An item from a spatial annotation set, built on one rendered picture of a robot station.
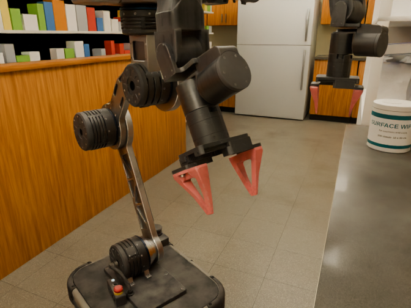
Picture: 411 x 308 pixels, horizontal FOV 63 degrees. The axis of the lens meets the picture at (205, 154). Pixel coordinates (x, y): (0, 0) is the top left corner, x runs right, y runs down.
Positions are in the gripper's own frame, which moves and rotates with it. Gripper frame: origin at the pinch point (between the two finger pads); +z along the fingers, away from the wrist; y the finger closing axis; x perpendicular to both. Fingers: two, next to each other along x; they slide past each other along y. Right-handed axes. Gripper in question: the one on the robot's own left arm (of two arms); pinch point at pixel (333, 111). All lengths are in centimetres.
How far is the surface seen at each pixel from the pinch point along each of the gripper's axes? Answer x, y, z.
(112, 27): 189, -206, -23
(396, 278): -44.5, 12.7, 15.6
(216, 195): 149, -85, 111
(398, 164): 10.1, 19.4, 15.7
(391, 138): 19.8, 17.7, 11.0
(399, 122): 19.9, 19.0, 5.8
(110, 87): 114, -157, 19
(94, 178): 87, -158, 82
